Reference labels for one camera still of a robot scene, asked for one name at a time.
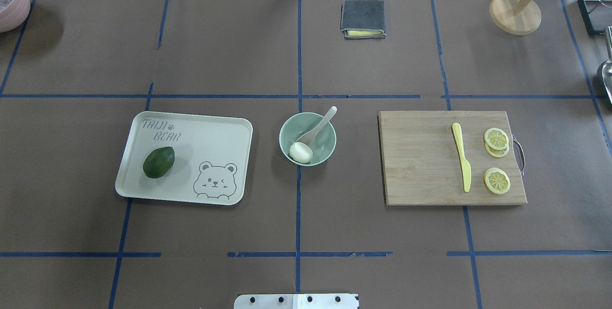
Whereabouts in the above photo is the wooden mug tree stand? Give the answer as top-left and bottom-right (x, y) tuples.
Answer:
(488, 0), (542, 36)

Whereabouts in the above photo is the lemon slice bottom stacked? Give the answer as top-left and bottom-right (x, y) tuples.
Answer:
(484, 143), (510, 158)

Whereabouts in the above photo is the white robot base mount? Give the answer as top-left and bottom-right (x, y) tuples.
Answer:
(233, 293), (360, 309)

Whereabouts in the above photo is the grey folded cloth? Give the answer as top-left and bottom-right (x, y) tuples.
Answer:
(339, 0), (386, 34)

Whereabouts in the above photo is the bamboo cutting board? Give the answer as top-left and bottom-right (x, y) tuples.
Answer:
(378, 110), (527, 205)

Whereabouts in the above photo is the pink bowl with ice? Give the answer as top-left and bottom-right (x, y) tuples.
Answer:
(0, 0), (31, 33)

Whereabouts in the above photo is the metal scoop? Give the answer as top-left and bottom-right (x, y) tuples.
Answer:
(598, 26), (612, 104)

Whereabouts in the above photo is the white steamed bun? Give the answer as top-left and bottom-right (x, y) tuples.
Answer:
(289, 142), (313, 164)

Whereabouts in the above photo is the lemon slice stacked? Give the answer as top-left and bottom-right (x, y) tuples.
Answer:
(484, 143), (510, 158)
(483, 128), (510, 151)

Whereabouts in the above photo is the green avocado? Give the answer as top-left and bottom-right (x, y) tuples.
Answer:
(142, 147), (175, 179)

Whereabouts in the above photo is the beige ceramic spoon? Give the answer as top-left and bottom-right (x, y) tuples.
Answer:
(297, 106), (337, 147)

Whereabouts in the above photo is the yellow plastic knife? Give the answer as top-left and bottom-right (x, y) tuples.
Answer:
(451, 123), (472, 193)

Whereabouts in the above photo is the lemon slice single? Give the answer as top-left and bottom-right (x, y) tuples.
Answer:
(483, 167), (511, 195)

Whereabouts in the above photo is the lemon slice top stacked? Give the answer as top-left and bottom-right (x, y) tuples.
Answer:
(483, 128), (510, 151)

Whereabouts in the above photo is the yellow sponge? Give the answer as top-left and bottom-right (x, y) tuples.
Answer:
(344, 30), (386, 39)

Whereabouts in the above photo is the cream bear tray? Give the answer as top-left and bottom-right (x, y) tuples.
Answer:
(114, 111), (253, 205)

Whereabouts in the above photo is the light green bowl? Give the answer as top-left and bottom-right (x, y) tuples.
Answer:
(278, 111), (337, 166)

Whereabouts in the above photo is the black glass tray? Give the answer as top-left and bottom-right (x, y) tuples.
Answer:
(577, 0), (612, 36)

